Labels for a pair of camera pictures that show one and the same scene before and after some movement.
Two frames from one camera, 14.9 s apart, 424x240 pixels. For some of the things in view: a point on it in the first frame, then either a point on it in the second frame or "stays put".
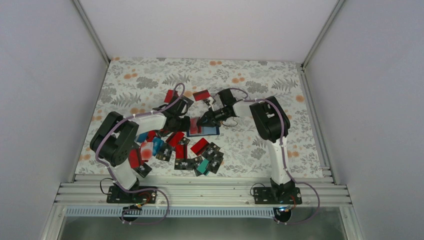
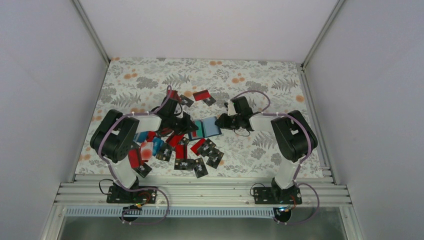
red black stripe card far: (201, 95) stays put
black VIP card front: (184, 164) stays put
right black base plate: (266, 195) stays put
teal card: (203, 166) to (198, 124)
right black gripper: (211, 120) to (223, 123)
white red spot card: (146, 151) stays put
